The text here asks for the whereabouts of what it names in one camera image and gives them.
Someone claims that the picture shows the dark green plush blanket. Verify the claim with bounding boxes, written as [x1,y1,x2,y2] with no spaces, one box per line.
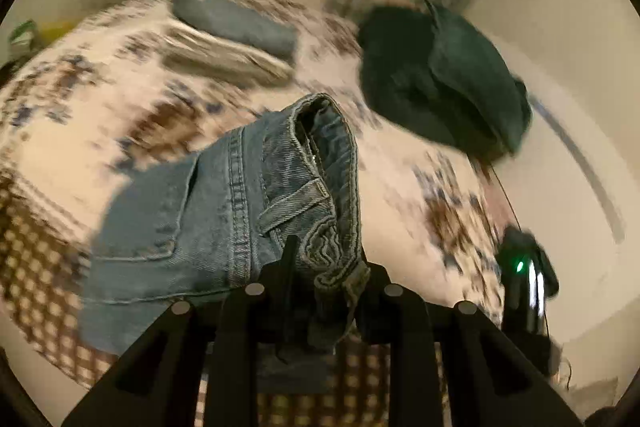
[357,3,532,164]

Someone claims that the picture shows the folded jeans on stack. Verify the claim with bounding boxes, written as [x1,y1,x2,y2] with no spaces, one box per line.
[171,0,297,62]

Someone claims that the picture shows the folded light clothes stack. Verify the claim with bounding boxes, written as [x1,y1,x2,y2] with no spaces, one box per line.
[160,20,294,88]

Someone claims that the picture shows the floral bed blanket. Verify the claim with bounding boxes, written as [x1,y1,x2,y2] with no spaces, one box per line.
[0,0,507,427]

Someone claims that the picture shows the white bed headboard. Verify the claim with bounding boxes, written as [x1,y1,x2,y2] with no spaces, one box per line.
[491,37,639,343]

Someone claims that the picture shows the blue denim jeans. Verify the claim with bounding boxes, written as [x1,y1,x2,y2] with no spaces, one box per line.
[78,93,370,378]

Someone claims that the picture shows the green white clutter pile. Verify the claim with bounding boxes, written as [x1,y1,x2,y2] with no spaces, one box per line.
[8,20,42,62]

